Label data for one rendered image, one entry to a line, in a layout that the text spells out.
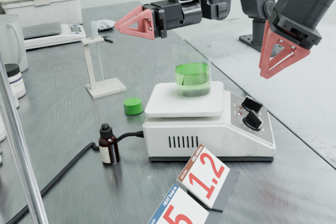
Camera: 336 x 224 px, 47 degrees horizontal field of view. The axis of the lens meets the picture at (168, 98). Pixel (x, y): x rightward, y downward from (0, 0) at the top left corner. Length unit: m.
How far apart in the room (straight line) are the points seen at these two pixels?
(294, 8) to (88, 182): 0.39
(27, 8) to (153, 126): 1.11
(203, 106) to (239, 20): 1.66
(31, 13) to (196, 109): 1.14
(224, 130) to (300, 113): 0.22
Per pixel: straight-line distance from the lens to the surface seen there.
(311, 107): 0.80
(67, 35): 1.38
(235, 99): 0.68
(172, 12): 0.91
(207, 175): 0.56
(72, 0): 1.63
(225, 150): 0.61
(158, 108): 0.60
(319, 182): 0.59
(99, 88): 0.93
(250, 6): 1.09
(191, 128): 0.59
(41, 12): 1.63
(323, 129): 0.72
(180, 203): 0.50
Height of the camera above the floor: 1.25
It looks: 24 degrees down
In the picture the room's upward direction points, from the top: 6 degrees counter-clockwise
